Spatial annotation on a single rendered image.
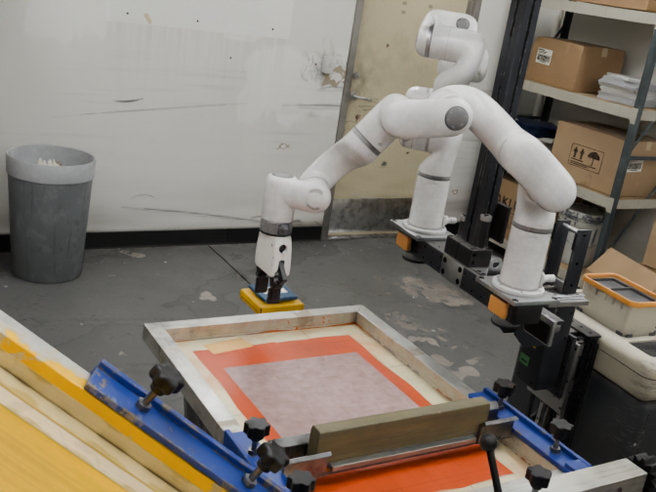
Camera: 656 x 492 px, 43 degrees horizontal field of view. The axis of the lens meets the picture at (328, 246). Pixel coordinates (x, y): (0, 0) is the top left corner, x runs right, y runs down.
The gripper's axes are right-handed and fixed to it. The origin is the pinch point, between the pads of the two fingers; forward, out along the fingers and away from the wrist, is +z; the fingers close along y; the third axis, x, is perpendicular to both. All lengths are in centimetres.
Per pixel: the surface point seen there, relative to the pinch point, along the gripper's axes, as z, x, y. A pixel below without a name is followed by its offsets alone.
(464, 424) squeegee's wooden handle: 3, -14, -59
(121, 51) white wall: -13, -55, 309
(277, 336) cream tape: 10.0, -2.1, -4.2
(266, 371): 10.0, 8.4, -19.6
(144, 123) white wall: 27, -72, 309
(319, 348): 10.1, -9.0, -12.5
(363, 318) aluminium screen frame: 7.2, -25.5, -5.0
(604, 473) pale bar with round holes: 2, -26, -83
